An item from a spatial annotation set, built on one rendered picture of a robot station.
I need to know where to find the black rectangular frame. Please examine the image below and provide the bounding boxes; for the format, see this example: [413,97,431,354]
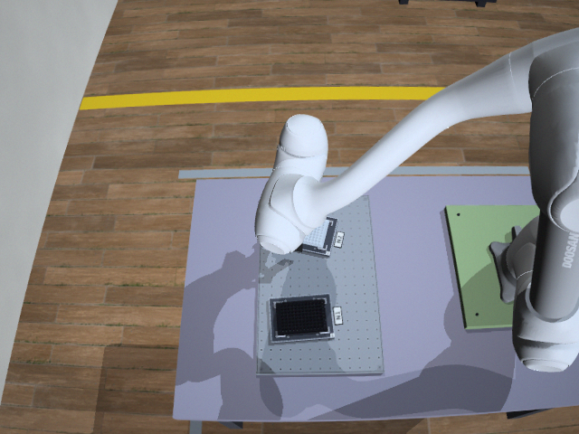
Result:
[303,216,338,257]

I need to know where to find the grey rectangular frame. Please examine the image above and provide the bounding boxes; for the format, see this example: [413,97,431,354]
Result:
[269,293,335,344]

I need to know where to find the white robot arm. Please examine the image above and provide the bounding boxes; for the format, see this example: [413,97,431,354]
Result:
[254,27,579,372]

